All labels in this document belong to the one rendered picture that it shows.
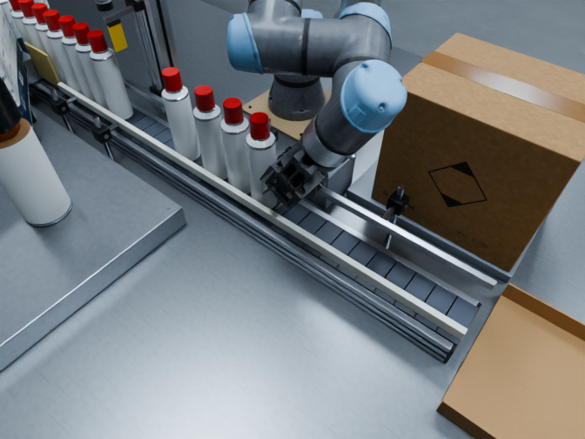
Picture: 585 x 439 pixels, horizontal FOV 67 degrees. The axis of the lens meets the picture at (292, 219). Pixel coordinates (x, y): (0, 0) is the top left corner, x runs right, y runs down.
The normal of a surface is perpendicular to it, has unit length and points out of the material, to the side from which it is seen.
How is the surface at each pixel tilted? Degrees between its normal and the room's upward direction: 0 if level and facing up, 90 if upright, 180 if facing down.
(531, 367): 0
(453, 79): 0
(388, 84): 30
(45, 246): 0
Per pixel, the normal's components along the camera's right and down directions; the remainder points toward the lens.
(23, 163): 0.65, 0.58
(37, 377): 0.00, -0.65
